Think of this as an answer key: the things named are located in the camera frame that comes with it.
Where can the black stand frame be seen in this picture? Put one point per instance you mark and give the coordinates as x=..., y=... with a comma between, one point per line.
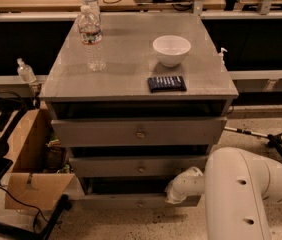
x=63, y=203

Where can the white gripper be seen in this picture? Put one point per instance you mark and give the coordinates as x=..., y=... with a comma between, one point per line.
x=182, y=188

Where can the grey bottom drawer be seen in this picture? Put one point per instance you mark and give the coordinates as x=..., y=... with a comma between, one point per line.
x=129, y=193

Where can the grey middle drawer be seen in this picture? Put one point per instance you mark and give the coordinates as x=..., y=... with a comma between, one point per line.
x=124, y=166

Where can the grey drawer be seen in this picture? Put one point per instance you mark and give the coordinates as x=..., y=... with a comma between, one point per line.
x=129, y=193
x=119, y=132
x=124, y=166

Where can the black tripod with metal pole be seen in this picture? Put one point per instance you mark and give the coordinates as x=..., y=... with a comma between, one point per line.
x=274, y=141

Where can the small clear sanitizer bottle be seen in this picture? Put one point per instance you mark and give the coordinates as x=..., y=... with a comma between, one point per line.
x=25, y=72

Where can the clear water bottle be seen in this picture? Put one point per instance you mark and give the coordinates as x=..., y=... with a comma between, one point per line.
x=89, y=28
x=93, y=7

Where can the clear rear water bottle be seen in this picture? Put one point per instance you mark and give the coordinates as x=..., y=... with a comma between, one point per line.
x=93, y=7

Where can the white pump dispenser bottle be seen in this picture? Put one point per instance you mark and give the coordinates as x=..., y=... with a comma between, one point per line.
x=222, y=53

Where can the dark blue snack packet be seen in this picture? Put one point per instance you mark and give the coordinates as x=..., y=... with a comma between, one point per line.
x=166, y=83

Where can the white bowl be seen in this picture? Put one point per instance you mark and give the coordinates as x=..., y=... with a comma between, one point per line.
x=171, y=50

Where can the grey top drawer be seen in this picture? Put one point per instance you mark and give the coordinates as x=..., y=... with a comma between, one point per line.
x=119, y=132

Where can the grey drawer cabinet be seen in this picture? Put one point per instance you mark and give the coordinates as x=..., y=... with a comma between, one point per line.
x=120, y=90

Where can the brown cardboard box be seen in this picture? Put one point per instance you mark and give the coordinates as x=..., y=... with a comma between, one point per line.
x=30, y=182

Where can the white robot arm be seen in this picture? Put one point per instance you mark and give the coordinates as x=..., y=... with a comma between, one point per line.
x=236, y=184

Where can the clear front water bottle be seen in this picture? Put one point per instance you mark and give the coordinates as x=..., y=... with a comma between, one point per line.
x=89, y=28

